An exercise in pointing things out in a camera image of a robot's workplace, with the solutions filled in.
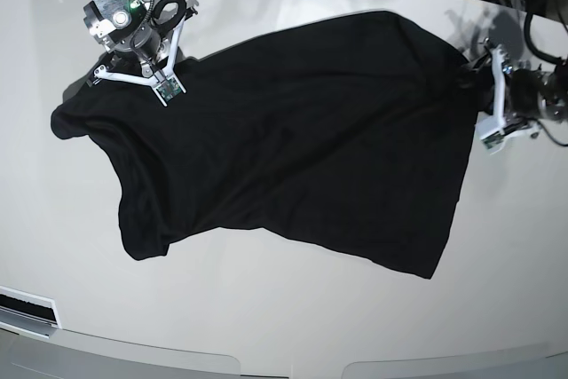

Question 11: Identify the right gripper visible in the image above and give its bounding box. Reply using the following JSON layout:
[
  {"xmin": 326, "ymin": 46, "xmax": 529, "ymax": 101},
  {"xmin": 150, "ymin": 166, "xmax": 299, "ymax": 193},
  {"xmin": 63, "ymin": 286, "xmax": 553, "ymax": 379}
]
[{"xmin": 113, "ymin": 0, "xmax": 186, "ymax": 68}]

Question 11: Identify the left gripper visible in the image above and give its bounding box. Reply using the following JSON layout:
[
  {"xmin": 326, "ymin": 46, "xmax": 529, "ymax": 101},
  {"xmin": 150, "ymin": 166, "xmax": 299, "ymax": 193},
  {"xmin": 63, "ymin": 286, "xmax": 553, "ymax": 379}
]
[{"xmin": 509, "ymin": 68, "xmax": 547, "ymax": 119}]

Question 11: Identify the black t-shirt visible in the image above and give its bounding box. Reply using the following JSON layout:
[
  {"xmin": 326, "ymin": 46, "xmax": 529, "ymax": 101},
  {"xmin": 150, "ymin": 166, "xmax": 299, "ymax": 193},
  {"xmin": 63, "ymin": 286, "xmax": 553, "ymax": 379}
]
[{"xmin": 51, "ymin": 11, "xmax": 478, "ymax": 279}]

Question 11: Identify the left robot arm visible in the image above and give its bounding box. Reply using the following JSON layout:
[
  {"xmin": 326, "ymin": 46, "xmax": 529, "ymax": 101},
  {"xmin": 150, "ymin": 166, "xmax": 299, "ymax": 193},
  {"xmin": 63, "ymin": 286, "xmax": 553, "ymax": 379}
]
[{"xmin": 503, "ymin": 61, "xmax": 567, "ymax": 128}]

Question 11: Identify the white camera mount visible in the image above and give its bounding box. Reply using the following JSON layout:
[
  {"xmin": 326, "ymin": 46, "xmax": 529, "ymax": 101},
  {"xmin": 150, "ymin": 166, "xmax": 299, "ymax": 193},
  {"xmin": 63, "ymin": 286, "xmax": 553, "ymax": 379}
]
[
  {"xmin": 476, "ymin": 38, "xmax": 540, "ymax": 154},
  {"xmin": 87, "ymin": 5, "xmax": 197, "ymax": 106}
]

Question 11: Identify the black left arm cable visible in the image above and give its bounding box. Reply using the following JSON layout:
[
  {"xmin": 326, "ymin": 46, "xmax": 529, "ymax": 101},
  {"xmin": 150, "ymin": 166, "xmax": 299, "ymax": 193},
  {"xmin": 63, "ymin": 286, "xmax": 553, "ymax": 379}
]
[{"xmin": 523, "ymin": 10, "xmax": 568, "ymax": 65}]

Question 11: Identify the white slotted table bracket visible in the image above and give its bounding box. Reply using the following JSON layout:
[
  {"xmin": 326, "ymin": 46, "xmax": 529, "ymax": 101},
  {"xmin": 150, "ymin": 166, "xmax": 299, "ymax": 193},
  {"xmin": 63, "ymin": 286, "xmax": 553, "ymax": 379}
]
[{"xmin": 1, "ymin": 286, "xmax": 63, "ymax": 339}]

